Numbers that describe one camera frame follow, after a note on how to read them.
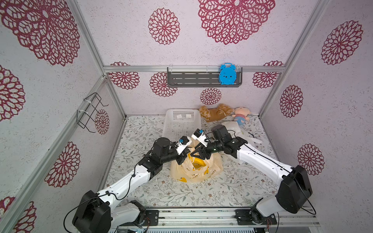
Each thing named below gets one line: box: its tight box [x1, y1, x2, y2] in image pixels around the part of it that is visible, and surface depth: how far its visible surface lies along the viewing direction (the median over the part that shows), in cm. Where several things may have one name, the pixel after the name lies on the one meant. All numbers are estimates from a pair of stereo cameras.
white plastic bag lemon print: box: [220, 120, 263, 146], surface depth 96 cm
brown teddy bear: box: [199, 103, 235, 123], surface depth 111 cm
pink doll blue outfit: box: [231, 106, 251, 126], surface depth 118 cm
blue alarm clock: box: [219, 62, 237, 85], surface depth 91 cm
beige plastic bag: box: [170, 137, 224, 183], surface depth 83 cm
